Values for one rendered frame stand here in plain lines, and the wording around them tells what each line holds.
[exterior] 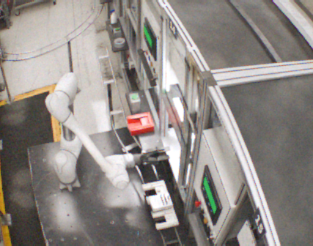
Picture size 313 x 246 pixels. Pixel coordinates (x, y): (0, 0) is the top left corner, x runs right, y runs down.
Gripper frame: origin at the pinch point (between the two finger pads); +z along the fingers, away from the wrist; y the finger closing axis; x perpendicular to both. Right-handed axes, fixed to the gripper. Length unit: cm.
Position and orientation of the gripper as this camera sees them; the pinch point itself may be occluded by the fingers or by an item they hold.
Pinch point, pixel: (165, 153)
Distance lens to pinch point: 273.5
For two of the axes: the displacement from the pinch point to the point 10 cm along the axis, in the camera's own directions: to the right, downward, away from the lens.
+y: 0.0, -6.4, -7.7
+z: 9.7, -2.0, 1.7
